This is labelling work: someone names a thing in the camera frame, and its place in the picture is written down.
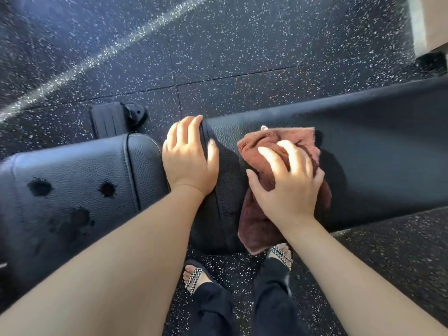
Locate person's left hand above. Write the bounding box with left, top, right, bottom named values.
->
left=162, top=115, right=220, bottom=198

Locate person's right hand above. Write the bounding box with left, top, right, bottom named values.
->
left=246, top=140, right=326, bottom=231

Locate brown cleaning cloth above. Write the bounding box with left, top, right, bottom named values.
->
left=237, top=125, right=333, bottom=256

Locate person's right forearm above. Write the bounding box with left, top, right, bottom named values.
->
left=280, top=216, right=448, bottom=336

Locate person's left forearm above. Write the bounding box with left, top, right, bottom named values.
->
left=0, top=185, right=207, bottom=336

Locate long black bench back pad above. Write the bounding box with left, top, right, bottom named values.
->
left=188, top=75, right=448, bottom=255

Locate person's right checkered sandal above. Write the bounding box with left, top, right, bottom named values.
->
left=264, top=243, right=293, bottom=272

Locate person's checkered sandal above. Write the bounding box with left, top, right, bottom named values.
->
left=182, top=259, right=215, bottom=296
left=264, top=243, right=293, bottom=272

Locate person's left checkered sandal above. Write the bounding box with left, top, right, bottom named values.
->
left=182, top=259, right=215, bottom=296

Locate person's right trouser leg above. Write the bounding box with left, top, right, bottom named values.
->
left=251, top=256, right=310, bottom=336

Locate person's trouser leg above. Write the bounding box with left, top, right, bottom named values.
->
left=186, top=280, right=243, bottom=336
left=251, top=256, right=310, bottom=336

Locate black bench seat pad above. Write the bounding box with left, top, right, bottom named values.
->
left=0, top=133, right=171, bottom=302

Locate person's left trouser leg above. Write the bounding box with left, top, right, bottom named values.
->
left=186, top=280, right=243, bottom=336

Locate beige box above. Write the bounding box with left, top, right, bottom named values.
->
left=407, top=0, right=448, bottom=60

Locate black bench foot bracket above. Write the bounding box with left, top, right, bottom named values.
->
left=89, top=101, right=148, bottom=140

